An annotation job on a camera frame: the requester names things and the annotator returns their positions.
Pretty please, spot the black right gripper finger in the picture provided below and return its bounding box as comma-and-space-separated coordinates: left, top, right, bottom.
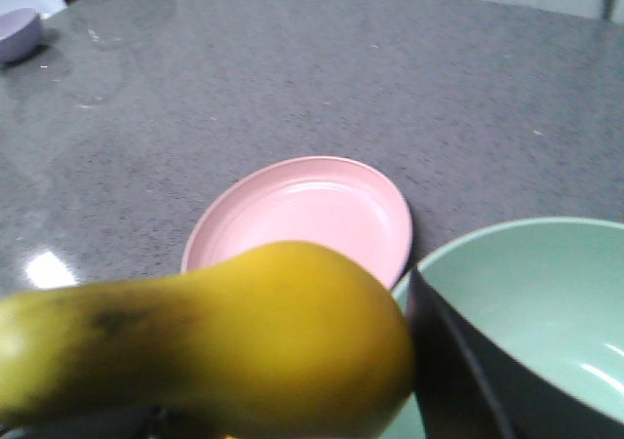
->
408, 270, 623, 438

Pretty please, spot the yellow banana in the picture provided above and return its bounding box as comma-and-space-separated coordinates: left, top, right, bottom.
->
1, 241, 415, 438

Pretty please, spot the green bowl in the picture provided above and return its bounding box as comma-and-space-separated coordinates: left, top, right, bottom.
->
385, 218, 623, 438

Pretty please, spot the pink plate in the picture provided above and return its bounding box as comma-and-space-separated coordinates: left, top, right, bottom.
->
180, 156, 413, 289

